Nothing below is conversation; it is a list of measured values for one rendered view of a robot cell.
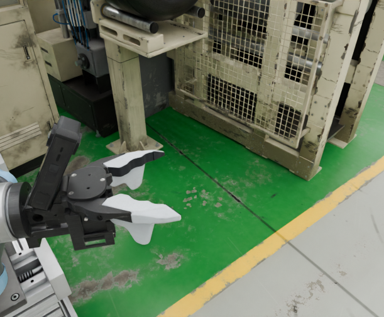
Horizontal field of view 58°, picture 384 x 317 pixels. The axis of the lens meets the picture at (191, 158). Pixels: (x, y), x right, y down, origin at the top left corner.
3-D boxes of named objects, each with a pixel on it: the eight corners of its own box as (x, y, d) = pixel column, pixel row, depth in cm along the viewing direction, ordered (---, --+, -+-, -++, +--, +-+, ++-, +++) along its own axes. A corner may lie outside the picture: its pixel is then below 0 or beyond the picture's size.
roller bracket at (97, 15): (93, 22, 160) (89, 0, 154) (158, 5, 182) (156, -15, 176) (97, 24, 158) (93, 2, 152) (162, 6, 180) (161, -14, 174)
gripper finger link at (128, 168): (153, 172, 57) (107, 198, 51) (150, 140, 54) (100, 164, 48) (166, 178, 55) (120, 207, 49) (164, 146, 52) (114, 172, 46)
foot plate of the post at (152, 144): (105, 147, 227) (104, 142, 224) (137, 130, 241) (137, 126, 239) (131, 165, 212) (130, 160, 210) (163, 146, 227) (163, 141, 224)
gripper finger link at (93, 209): (146, 208, 42) (90, 192, 46) (145, 197, 41) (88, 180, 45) (125, 233, 39) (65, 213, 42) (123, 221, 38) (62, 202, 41)
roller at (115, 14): (102, 16, 159) (100, 5, 156) (110, 14, 161) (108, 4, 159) (151, 35, 140) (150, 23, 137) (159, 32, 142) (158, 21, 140)
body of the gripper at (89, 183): (119, 208, 52) (34, 221, 50) (110, 159, 47) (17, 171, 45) (120, 244, 45) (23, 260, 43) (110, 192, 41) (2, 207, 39)
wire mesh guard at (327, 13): (175, 90, 225) (170, -30, 181) (176, 88, 226) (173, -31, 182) (295, 148, 176) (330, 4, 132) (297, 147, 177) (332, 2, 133)
